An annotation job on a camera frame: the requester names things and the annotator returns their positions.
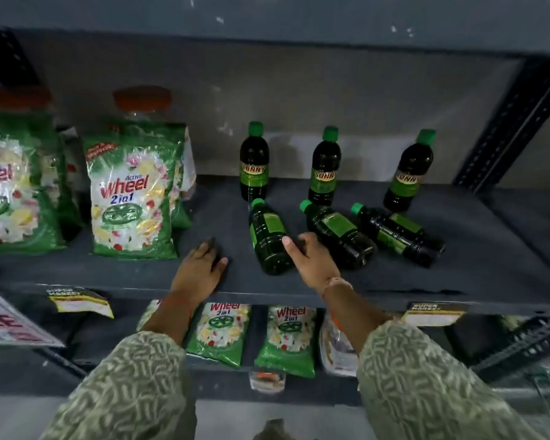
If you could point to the person's left hand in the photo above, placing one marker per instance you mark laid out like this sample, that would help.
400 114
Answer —
197 272

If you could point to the person's right hand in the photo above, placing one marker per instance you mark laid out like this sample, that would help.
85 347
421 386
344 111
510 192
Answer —
315 265

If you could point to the person's right thumb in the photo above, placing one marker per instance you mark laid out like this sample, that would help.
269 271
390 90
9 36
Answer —
292 246

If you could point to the person's left thumb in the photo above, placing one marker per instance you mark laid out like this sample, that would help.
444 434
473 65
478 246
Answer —
220 264

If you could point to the dark liquid bottle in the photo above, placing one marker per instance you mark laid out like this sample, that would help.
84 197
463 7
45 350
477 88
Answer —
266 242

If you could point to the person's left forearm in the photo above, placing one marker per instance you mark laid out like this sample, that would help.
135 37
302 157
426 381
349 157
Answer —
133 380

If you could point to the person's right forearm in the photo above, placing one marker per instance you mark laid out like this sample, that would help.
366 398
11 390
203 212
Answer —
417 380

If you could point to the red thread wrist band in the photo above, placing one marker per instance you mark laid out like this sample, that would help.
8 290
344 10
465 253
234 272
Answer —
179 301

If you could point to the small green detergent packet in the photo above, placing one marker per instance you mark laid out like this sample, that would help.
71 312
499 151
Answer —
220 332
288 339
147 313

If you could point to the group of dark green-capped bottles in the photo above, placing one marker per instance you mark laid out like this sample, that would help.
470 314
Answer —
254 165

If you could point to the large green detergent packet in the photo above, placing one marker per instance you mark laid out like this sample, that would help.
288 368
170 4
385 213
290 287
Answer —
9 192
133 201
183 160
66 178

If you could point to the clear plastic packet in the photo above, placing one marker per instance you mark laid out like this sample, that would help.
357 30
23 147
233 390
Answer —
337 350

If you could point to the small white shelf label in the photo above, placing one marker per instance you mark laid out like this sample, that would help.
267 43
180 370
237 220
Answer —
266 382

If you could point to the yellow and black shelf tag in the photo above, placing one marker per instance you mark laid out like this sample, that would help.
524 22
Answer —
433 313
80 301

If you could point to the clear jar with orange lid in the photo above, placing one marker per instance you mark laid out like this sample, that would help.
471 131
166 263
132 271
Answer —
16 98
143 101

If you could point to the grey metal shelf rack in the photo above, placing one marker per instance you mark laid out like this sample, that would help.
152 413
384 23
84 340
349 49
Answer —
476 270

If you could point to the white and red sign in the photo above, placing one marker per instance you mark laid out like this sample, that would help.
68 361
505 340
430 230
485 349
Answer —
9 323

